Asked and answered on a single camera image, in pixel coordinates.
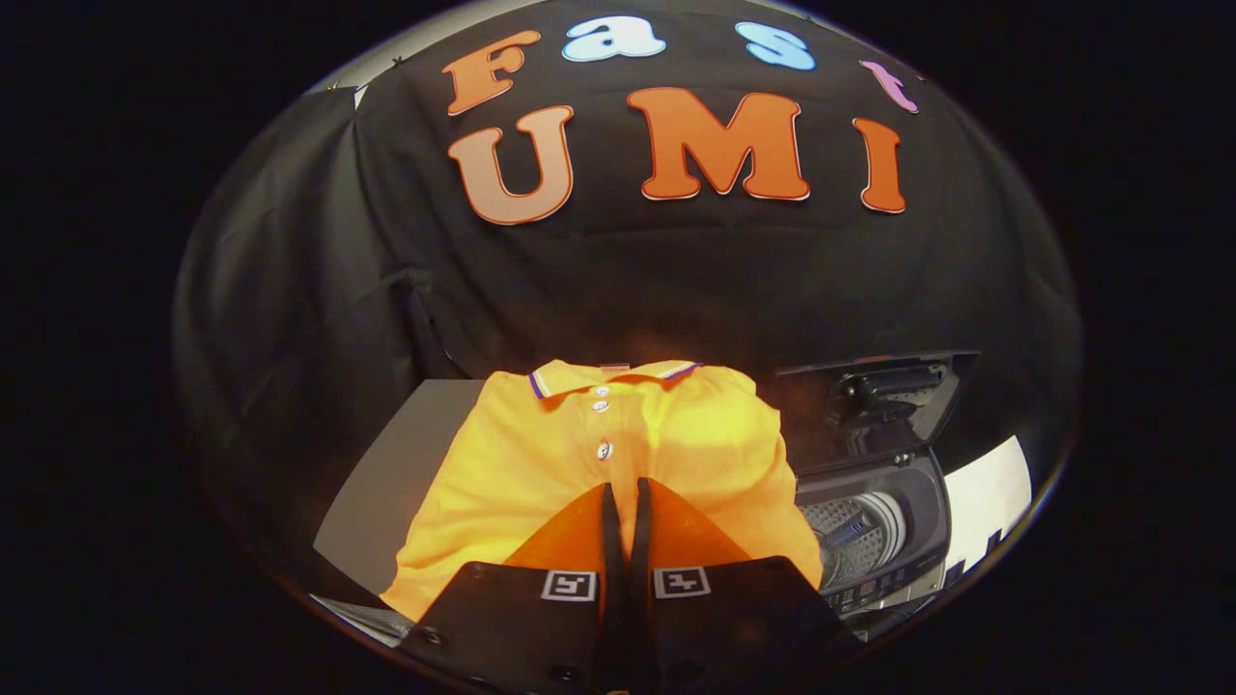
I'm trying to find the yellow polo shirt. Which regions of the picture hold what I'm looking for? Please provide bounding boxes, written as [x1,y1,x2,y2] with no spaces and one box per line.
[379,359,824,624]

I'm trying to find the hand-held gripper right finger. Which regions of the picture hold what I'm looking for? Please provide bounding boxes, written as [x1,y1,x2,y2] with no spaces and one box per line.
[628,478,860,694]

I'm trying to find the black backdrop cloth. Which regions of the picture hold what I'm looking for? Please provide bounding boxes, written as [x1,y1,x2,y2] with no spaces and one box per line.
[174,0,1082,580]

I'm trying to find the grey washing machine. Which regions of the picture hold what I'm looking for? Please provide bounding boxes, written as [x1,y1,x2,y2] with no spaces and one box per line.
[792,449,952,619]

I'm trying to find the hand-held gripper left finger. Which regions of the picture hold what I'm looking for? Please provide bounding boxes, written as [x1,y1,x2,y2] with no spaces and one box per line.
[401,483,624,691]

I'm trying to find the row of black clips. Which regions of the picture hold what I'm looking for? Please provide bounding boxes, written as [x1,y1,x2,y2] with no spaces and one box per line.
[326,53,405,95]

